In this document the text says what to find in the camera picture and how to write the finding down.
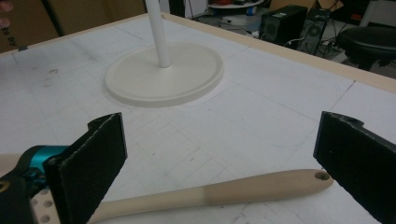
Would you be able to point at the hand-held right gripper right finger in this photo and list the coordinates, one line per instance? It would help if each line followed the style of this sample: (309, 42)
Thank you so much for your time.
(358, 161)

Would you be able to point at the grey-fronted computer tower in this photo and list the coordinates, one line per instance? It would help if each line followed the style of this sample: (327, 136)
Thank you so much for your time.
(314, 32)

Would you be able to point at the black computer tower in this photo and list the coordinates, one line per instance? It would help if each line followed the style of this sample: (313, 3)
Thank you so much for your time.
(281, 25)

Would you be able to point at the beige slotted spoon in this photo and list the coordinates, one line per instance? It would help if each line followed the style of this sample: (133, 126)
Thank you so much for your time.
(249, 186)

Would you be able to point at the white round plate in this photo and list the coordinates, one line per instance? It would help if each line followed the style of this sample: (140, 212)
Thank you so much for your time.
(162, 84)

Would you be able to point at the black office chair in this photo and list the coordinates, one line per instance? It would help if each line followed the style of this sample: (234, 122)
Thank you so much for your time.
(367, 43)

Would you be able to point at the white grid paper sheet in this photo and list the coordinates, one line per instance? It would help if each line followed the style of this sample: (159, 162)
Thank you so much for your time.
(255, 105)

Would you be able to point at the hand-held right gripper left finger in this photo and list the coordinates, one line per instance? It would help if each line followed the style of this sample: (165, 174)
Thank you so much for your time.
(90, 168)

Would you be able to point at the open brown cardboard box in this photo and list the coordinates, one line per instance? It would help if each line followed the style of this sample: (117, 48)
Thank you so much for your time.
(295, 3)

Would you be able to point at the large brown cardboard panel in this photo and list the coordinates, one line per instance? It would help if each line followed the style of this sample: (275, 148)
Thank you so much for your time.
(93, 15)

